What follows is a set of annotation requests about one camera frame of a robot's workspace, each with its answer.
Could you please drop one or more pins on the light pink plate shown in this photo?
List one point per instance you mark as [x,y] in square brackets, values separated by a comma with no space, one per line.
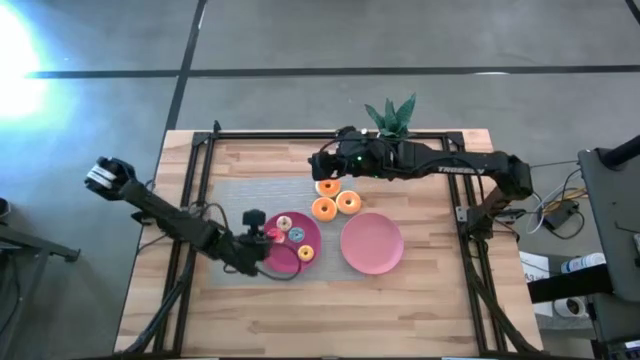
[372,243]

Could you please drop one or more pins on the grey cart panel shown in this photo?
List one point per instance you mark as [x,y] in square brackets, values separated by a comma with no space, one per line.
[610,225]

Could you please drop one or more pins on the black shelf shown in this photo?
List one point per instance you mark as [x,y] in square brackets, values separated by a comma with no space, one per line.
[570,290]

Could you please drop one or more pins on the small orange donut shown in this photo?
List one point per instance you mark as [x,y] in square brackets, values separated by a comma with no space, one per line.
[305,249]

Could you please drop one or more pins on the small pink donut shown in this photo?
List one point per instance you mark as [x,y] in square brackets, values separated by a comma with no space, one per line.
[278,233]

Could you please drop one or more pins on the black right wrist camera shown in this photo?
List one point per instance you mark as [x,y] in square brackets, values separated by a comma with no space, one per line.
[355,137]

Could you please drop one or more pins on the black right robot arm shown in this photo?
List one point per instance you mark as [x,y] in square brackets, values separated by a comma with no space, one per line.
[460,167]

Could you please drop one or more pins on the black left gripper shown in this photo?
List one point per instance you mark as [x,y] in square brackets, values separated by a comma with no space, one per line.
[247,252]

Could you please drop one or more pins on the black power adapter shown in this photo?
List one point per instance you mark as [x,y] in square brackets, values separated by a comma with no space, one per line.
[560,215]

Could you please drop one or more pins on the white bottle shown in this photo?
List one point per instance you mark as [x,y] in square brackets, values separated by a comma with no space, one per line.
[582,262]

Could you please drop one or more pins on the large toy donut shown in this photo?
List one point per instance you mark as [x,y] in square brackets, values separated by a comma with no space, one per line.
[324,216]
[322,192]
[348,209]

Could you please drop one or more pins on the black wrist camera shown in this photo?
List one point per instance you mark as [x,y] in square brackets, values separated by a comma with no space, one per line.
[254,218]
[355,137]

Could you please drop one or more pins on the white paper box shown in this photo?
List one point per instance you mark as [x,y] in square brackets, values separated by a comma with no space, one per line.
[532,267]

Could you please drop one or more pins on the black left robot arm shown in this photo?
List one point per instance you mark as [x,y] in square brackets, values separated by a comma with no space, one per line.
[165,217]

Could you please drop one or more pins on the white tape roll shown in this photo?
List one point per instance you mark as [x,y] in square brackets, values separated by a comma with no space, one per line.
[562,306]

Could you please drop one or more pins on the green snake plant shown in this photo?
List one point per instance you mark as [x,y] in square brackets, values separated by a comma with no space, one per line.
[392,117]

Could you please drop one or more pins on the black pole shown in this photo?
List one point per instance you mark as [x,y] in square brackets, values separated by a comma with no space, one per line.
[620,152]

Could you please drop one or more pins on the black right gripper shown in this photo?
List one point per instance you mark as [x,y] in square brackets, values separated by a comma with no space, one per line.
[370,160]

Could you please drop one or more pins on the black stand leg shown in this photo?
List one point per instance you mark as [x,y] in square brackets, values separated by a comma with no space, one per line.
[40,245]

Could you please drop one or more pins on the dark pink plate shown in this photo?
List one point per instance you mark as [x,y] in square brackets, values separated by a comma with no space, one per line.
[310,230]

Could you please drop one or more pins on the black aluminium table frame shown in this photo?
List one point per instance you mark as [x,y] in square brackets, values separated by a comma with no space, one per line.
[275,135]

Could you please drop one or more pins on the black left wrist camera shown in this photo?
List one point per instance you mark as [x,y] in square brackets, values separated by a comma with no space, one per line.
[254,218]

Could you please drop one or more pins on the grey woven placemat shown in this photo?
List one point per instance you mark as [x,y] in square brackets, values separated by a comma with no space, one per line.
[280,197]

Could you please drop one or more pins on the small white sprinkled donut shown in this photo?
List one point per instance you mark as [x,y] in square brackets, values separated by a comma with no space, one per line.
[284,219]

